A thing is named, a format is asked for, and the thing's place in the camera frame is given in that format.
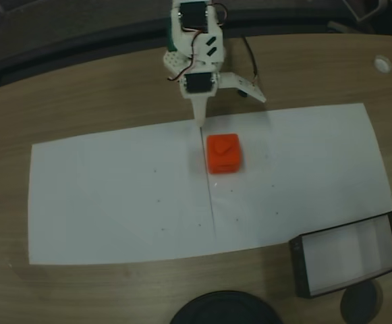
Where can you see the orange cube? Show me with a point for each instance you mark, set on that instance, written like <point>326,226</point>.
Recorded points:
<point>224,158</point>

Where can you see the brown box white inside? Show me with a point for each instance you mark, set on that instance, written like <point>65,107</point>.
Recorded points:
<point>344,256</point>

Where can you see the green table clamp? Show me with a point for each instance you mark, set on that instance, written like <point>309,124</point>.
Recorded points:
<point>171,42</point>

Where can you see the white paper sheet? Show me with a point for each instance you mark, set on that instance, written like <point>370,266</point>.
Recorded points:
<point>300,162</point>
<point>114,202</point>

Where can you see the small white round cap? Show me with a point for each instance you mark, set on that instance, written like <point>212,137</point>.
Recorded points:
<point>383,64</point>

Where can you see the black desk stand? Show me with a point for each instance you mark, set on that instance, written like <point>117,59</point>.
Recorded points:
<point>222,310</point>

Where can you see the white perforated camera mount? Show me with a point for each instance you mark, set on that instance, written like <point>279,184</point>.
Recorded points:
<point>237,82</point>

